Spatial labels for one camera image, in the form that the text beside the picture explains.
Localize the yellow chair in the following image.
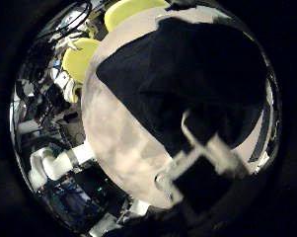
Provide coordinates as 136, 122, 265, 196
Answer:
61, 37, 102, 85
103, 0, 171, 33

